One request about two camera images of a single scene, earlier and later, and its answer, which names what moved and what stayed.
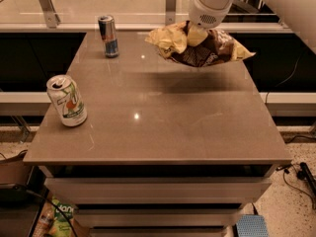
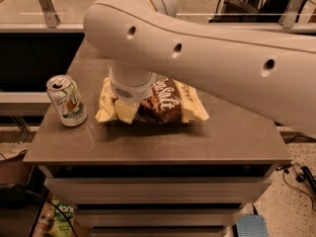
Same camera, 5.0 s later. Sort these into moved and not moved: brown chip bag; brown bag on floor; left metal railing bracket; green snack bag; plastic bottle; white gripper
Moved: brown chip bag; white gripper
Not moved: brown bag on floor; green snack bag; left metal railing bracket; plastic bottle
